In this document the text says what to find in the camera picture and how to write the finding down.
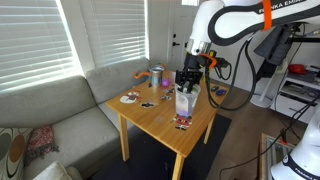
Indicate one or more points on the white sofa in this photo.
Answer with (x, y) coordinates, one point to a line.
(56, 171)

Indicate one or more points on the white door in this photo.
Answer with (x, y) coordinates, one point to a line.
(182, 14)

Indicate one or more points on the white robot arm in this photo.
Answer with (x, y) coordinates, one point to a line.
(224, 22)

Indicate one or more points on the dark hanging jacket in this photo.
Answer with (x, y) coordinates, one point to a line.
(273, 49)

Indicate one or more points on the orange plush octopus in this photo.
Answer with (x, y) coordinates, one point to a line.
(138, 75)

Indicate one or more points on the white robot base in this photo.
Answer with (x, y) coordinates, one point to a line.
(303, 162)

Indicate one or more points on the wooden side table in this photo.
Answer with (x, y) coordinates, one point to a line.
(155, 117)

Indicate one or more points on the grey sofa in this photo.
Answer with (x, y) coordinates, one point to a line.
(85, 130)

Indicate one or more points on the red patterned cloth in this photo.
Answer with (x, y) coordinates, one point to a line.
(40, 143)

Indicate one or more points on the metal tumbler cup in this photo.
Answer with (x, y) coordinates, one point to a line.
(156, 72)

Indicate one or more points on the white shelf unit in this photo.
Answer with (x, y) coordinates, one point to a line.
(296, 91)

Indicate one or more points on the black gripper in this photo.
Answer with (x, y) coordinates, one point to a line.
(191, 74)

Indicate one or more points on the purple ball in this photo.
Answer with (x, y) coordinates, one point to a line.
(165, 82)

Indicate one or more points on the patterned cushion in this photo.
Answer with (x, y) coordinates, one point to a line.
(13, 143)

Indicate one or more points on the snowman sticker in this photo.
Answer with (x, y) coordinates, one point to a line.
(131, 97)

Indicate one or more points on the black remote key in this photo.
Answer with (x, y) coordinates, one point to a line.
(214, 88)

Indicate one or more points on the dark blue rug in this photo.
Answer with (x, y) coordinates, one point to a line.
(150, 160)

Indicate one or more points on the blue toy car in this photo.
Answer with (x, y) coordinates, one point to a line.
(220, 92)

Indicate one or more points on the red bowl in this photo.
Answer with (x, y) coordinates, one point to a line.
(297, 69)

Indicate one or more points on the clear plastic bucket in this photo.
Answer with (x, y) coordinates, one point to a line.
(185, 102)

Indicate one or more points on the santa sticker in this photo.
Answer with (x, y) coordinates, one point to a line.
(182, 123)

